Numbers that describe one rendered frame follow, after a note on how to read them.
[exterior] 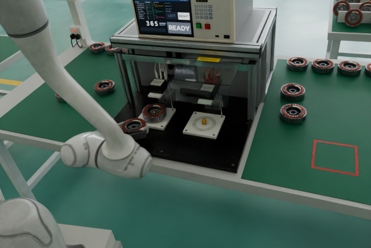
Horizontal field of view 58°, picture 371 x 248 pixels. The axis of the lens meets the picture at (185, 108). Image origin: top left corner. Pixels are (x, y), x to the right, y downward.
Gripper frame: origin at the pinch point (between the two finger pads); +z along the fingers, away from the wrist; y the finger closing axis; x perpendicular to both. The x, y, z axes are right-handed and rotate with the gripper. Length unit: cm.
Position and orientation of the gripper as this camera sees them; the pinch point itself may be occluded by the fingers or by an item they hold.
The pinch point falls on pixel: (133, 127)
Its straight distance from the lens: 144.0
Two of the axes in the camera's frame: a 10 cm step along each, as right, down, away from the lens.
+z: 3.6, -1.6, 9.2
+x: 0.6, -9.8, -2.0
